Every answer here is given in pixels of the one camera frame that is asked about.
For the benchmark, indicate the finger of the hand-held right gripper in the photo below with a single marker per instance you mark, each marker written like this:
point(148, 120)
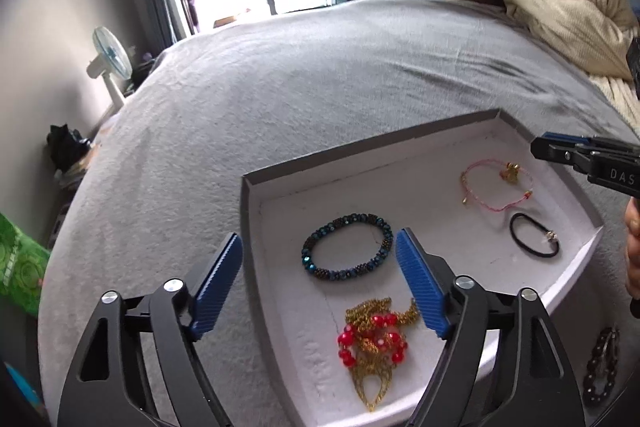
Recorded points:
point(555, 153)
point(565, 137)

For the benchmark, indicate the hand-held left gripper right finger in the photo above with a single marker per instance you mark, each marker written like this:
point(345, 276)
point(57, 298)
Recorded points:
point(417, 287)

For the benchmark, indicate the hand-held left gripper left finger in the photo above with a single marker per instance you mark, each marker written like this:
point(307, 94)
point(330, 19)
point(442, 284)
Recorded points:
point(220, 287)

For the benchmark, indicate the grey cardboard box tray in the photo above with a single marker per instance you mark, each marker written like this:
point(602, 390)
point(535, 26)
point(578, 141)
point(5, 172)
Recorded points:
point(440, 187)

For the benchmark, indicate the person's right hand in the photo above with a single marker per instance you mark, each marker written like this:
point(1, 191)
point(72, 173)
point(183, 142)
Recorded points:
point(634, 247)

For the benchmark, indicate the cream knitted blanket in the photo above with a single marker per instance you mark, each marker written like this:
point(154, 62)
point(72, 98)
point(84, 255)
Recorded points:
point(560, 7)

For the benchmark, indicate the green patterned bag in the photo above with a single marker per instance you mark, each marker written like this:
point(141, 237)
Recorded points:
point(20, 267)

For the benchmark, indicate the black bag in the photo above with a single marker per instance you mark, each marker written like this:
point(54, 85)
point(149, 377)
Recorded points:
point(65, 144)

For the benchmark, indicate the grey bed cover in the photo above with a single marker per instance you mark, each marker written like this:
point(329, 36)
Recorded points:
point(300, 82)

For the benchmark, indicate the white standing fan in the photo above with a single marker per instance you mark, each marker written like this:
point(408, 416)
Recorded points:
point(112, 54)

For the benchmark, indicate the dark hanging garment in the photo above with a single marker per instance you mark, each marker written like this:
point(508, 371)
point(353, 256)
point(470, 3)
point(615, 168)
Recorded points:
point(192, 2)

